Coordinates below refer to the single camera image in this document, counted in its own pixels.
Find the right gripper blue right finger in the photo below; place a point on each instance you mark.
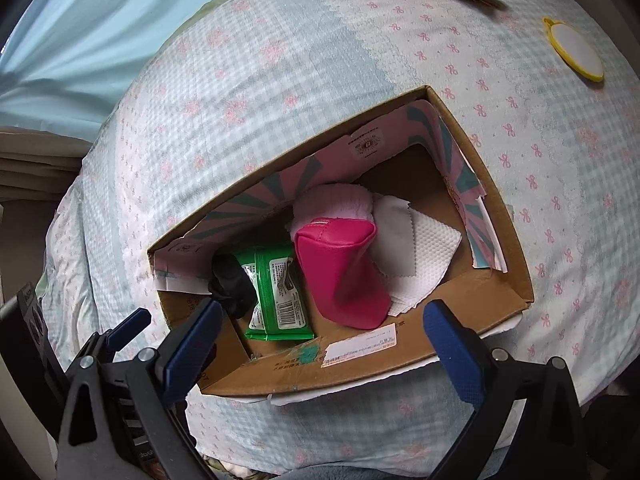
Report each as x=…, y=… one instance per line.
x=459, y=349

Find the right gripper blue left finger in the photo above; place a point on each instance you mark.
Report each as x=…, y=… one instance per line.
x=187, y=350

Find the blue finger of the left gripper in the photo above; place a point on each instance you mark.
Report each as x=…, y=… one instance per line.
x=118, y=337

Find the small black object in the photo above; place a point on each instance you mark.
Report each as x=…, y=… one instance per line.
x=230, y=285

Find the green wet wipes pack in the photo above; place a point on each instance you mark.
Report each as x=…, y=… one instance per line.
x=280, y=313

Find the white dotted paper towel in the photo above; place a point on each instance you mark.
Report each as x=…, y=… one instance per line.
x=435, y=244

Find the magenta zip pouch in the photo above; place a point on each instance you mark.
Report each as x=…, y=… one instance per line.
x=341, y=276

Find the pink fluffy scrunchie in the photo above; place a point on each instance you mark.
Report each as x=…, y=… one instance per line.
x=336, y=200

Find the yellow rimmed white mesh pad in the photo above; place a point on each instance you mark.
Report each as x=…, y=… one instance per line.
x=574, y=50

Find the grey microfibre cloth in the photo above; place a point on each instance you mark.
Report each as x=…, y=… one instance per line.
x=394, y=248

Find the cardboard box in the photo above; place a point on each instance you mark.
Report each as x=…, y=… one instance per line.
x=410, y=147

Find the beige pleated curtain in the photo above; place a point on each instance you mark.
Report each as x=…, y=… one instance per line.
x=38, y=165

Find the checked floral bedspread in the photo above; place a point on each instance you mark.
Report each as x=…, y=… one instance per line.
x=247, y=81

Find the light blue curtain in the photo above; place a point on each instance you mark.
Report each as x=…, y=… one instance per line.
x=68, y=62

